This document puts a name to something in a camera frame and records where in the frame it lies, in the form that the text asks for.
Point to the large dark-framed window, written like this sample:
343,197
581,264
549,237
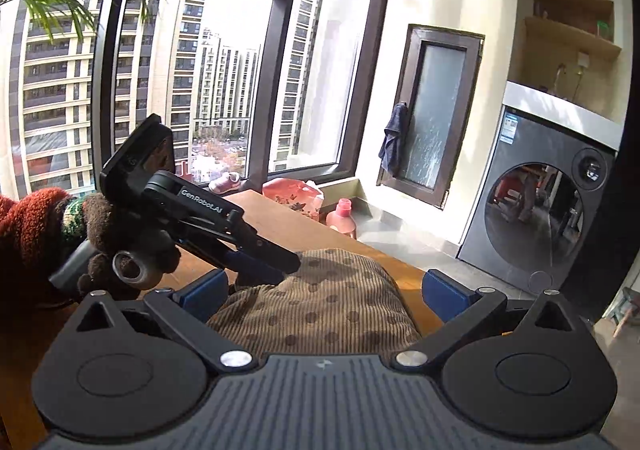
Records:
280,55

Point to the white wall socket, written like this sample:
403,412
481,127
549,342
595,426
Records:
582,63

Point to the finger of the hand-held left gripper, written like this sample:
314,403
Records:
272,254
250,272

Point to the person's left forearm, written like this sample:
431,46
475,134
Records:
35,230

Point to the small brown-framed frosted window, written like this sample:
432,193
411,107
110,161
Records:
435,115

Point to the apartment buildings outside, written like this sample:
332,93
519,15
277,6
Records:
190,80

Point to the green cup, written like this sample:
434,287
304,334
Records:
604,30

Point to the grey front-load washing machine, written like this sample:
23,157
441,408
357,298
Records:
530,210

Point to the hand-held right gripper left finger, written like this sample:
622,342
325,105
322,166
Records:
205,292

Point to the pink shoe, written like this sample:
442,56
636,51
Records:
225,182

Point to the wooden wall shelf niche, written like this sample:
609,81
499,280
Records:
570,25

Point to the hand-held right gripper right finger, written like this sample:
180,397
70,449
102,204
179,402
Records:
445,292

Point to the pink detergent bottle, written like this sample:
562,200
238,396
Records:
342,220

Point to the metal faucet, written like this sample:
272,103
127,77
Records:
559,78

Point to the dark blue hanging cloth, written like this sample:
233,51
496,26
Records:
392,140

